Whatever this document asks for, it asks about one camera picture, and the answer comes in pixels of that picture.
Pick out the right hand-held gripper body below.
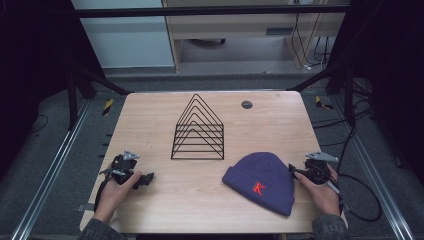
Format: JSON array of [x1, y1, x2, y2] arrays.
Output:
[[304, 151, 340, 186]]

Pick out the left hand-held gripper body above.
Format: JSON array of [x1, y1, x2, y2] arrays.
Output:
[[99, 149, 141, 186]]

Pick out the purple knit beanie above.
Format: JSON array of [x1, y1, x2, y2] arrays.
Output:
[[221, 151, 296, 217]]

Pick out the black wire rack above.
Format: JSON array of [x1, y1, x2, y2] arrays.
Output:
[[170, 93, 225, 161]]

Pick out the person's left hand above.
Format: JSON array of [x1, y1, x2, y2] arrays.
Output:
[[92, 170, 143, 224]]

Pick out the person's right hand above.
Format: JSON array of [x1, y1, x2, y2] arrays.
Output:
[[294, 164, 342, 218]]

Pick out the yellow black striped tape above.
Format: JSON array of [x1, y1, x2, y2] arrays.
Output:
[[101, 98, 115, 117], [314, 95, 334, 111]]

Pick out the black metal stand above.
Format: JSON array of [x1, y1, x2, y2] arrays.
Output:
[[286, 49, 358, 128], [64, 49, 133, 132]]

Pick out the white cabinet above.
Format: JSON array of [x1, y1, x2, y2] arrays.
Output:
[[70, 0, 176, 69]]

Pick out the light wooden desk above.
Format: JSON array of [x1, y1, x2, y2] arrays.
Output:
[[161, 0, 352, 74]]

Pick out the left hand-held gripper black cable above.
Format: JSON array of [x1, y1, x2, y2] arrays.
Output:
[[93, 175, 114, 213]]

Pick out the hand-held gripper black cable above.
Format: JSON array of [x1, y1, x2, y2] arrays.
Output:
[[93, 175, 114, 213], [332, 171, 384, 223]]

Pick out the black floor cables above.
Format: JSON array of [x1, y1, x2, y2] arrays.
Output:
[[311, 79, 376, 174]]

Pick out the right hand-held gripper black cable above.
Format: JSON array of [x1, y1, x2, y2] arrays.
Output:
[[332, 171, 384, 223]]

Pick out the aluminium rail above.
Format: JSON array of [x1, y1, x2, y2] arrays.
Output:
[[9, 99, 93, 240], [333, 96, 418, 240]]

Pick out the bundle of hanging cables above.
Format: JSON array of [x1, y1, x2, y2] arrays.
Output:
[[290, 12, 333, 72]]

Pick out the black frame crossbar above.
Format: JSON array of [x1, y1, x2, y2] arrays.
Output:
[[74, 4, 351, 19]]

